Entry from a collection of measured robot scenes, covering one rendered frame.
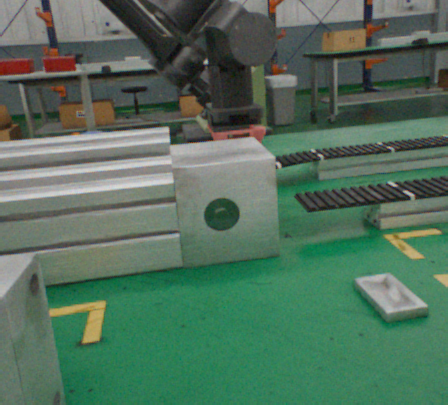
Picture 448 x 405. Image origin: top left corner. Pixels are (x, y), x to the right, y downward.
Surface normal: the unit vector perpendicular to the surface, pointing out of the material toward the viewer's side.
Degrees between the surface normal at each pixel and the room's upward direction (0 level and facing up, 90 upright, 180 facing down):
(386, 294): 0
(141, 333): 0
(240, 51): 90
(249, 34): 90
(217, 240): 90
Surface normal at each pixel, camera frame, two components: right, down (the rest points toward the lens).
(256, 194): 0.14, 0.26
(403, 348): -0.07, -0.96
